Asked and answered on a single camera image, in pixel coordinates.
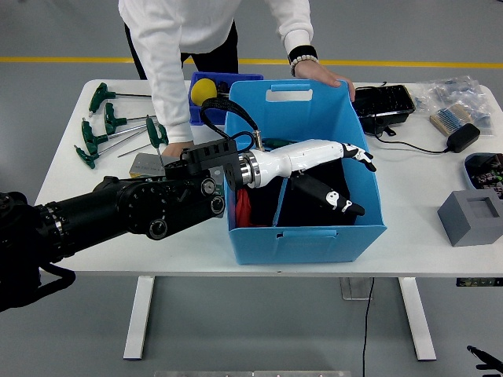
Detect black power adapter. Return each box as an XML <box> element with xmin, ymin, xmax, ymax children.
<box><xmin>445</xmin><ymin>123</ymin><xmax>481</xmax><ymax>154</ymax></box>

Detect black hanging cable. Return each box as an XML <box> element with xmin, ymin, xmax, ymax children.
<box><xmin>361</xmin><ymin>277</ymin><xmax>375</xmax><ymax>377</ymax></box>

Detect large blue folding box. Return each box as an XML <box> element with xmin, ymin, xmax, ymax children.
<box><xmin>224</xmin><ymin>79</ymin><xmax>388</xmax><ymax>265</ymax></box>

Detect grey floor plate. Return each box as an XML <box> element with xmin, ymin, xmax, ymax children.
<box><xmin>340</xmin><ymin>276</ymin><xmax>373</xmax><ymax>302</ymax></box>

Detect thin steel hex rod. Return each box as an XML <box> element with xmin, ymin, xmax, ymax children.
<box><xmin>116</xmin><ymin>141</ymin><xmax>153</xmax><ymax>158</ymax></box>

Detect black adapter cable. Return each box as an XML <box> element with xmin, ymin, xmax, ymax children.
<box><xmin>369</xmin><ymin>81</ymin><xmax>449</xmax><ymax>155</ymax></box>

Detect person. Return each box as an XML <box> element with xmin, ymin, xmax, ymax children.
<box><xmin>117</xmin><ymin>0</ymin><xmax>357</xmax><ymax>158</ymax></box>

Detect white table leg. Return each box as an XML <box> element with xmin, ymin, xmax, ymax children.
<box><xmin>123</xmin><ymin>276</ymin><xmax>156</xmax><ymax>361</ymax></box>
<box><xmin>397</xmin><ymin>276</ymin><xmax>437</xmax><ymax>361</ymax></box>

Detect small green T-handle hex key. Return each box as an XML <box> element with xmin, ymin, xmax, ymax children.
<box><xmin>145</xmin><ymin>115</ymin><xmax>170</xmax><ymax>170</ymax></box>

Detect large green T-handle hex key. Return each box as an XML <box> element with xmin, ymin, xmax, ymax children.
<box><xmin>262</xmin><ymin>137</ymin><xmax>300</xmax><ymax>228</ymax></box>

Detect clear plastic parts bags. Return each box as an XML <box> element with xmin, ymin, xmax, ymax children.
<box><xmin>412</xmin><ymin>75</ymin><xmax>497</xmax><ymax>138</ymax></box>

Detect black cloth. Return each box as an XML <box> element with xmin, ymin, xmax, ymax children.
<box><xmin>245</xmin><ymin>156</ymin><xmax>353</xmax><ymax>228</ymax></box>

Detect green hex key stand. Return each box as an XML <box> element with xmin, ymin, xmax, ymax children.
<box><xmin>128</xmin><ymin>152</ymin><xmax>227</xmax><ymax>197</ymax></box>

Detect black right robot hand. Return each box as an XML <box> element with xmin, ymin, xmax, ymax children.
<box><xmin>466</xmin><ymin>345</ymin><xmax>503</xmax><ymax>377</ymax></box>

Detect black table control panel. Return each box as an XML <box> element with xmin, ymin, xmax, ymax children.
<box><xmin>455</xmin><ymin>277</ymin><xmax>503</xmax><ymax>287</ymax></box>

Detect small dark blue bin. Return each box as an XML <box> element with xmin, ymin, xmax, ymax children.
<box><xmin>188</xmin><ymin>71</ymin><xmax>265</xmax><ymax>126</ymax></box>

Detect yellow foam ball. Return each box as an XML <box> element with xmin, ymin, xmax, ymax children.
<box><xmin>190</xmin><ymin>78</ymin><xmax>218</xmax><ymax>107</ymax></box>

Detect light blue parts bin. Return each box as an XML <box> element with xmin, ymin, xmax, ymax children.
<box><xmin>463</xmin><ymin>152</ymin><xmax>503</xmax><ymax>193</ymax></box>

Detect person's right hand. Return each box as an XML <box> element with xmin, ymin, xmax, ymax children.
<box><xmin>160</xmin><ymin>141</ymin><xmax>196</xmax><ymax>158</ymax></box>

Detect person's left hand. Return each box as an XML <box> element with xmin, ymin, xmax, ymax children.
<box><xmin>293</xmin><ymin>58</ymin><xmax>357</xmax><ymax>102</ymax></box>

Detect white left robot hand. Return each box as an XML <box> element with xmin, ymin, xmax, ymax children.
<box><xmin>257</xmin><ymin>138</ymin><xmax>377</xmax><ymax>217</ymax></box>

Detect white bead bracelet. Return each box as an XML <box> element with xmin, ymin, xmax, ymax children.
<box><xmin>289</xmin><ymin>54</ymin><xmax>320</xmax><ymax>78</ymax></box>

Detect grey block with square recess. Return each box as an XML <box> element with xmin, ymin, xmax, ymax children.
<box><xmin>437</xmin><ymin>189</ymin><xmax>503</xmax><ymax>248</ymax></box>

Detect circuit board parts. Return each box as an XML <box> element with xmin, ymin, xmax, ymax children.
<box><xmin>468</xmin><ymin>155</ymin><xmax>503</xmax><ymax>193</ymax></box>

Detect black plastic tray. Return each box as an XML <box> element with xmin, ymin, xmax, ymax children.
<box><xmin>349</xmin><ymin>84</ymin><xmax>417</xmax><ymax>137</ymax></box>

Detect red cloth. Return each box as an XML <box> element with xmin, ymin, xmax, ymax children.
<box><xmin>235</xmin><ymin>188</ymin><xmax>252</xmax><ymax>229</ymax></box>

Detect black wristband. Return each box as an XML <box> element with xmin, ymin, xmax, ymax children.
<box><xmin>286</xmin><ymin>45</ymin><xmax>318</xmax><ymax>66</ymax></box>

